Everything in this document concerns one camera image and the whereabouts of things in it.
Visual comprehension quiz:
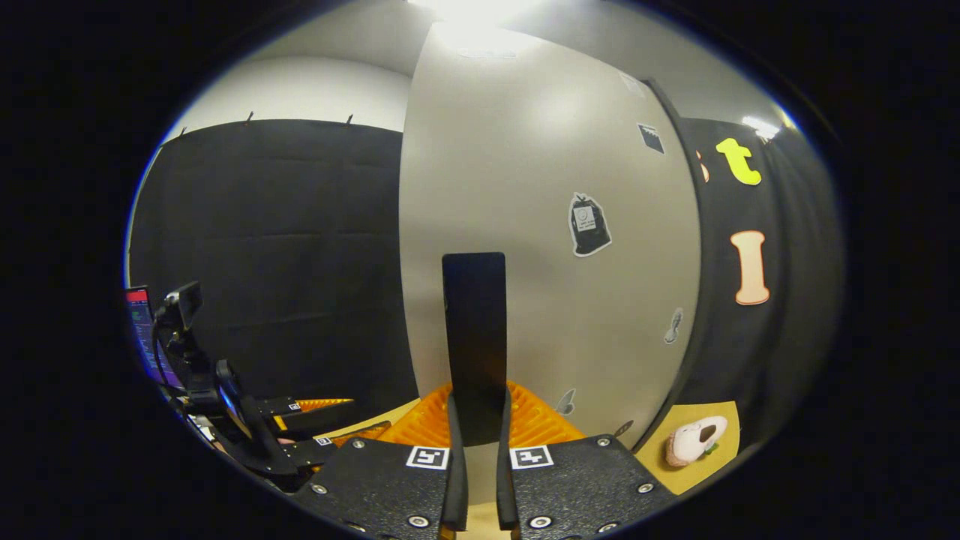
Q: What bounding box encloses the laptop screen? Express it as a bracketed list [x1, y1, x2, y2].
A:
[125, 286, 185, 391]

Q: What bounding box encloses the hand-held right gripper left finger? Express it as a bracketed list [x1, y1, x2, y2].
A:
[289, 382, 470, 540]

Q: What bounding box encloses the grey cabinet door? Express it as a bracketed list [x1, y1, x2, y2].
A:
[397, 21, 704, 526]

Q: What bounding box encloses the black backdrop cloth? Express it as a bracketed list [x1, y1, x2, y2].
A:
[126, 116, 845, 451]

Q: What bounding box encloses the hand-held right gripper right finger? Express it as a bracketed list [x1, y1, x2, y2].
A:
[495, 381, 676, 540]

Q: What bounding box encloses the black door handle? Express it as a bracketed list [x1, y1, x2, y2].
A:
[441, 252, 507, 447]

